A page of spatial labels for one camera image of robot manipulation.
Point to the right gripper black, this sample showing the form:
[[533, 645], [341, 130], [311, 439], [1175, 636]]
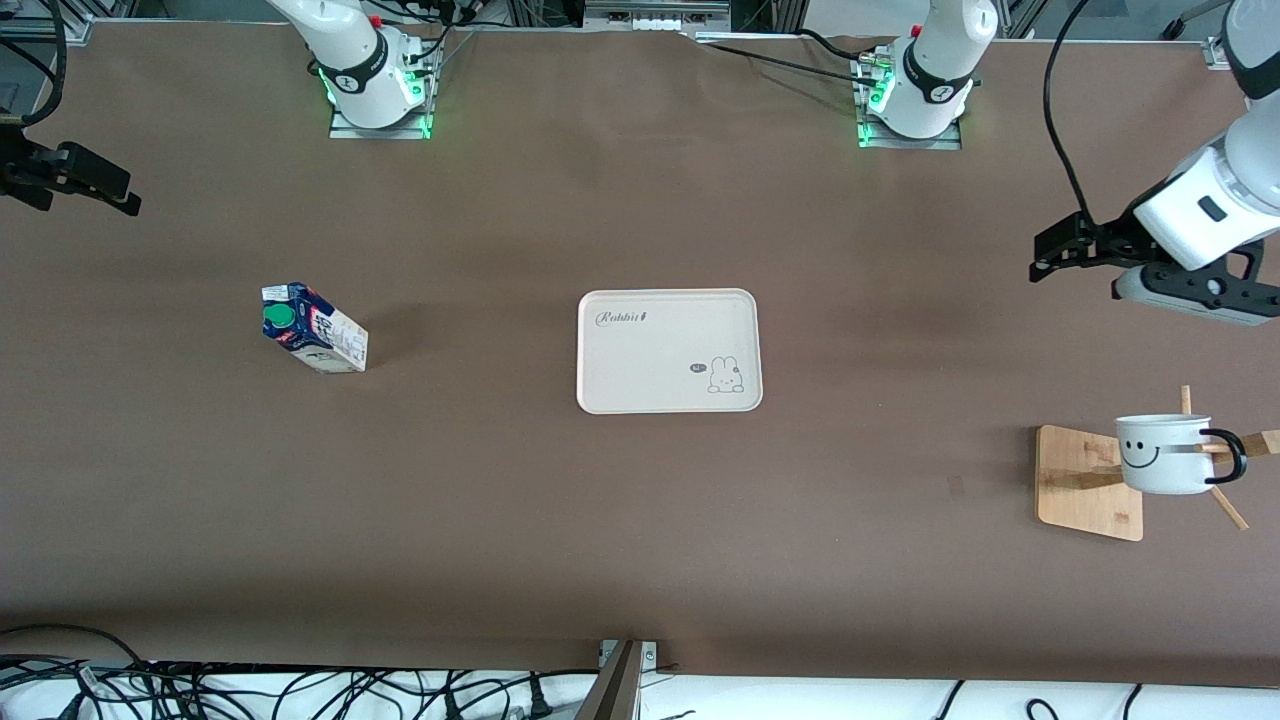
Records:
[[22, 169]]

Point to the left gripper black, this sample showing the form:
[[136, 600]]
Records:
[[1113, 237]]

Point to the blue white milk carton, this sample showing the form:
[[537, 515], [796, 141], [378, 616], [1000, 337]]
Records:
[[315, 335]]

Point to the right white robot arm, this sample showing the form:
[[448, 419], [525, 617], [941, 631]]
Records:
[[350, 60]]

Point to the wooden mug rack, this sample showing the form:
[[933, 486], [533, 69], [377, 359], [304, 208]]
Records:
[[1080, 500]]

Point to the cream rabbit print tray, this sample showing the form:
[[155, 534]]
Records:
[[660, 360]]

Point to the grey metal beam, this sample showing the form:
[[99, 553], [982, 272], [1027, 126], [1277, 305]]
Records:
[[615, 690]]

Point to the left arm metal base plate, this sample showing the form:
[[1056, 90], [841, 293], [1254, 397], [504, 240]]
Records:
[[950, 140]]

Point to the aluminium frame with power strip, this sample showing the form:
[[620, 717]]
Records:
[[655, 15]]

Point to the small metal bracket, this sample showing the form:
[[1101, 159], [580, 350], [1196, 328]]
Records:
[[650, 655]]

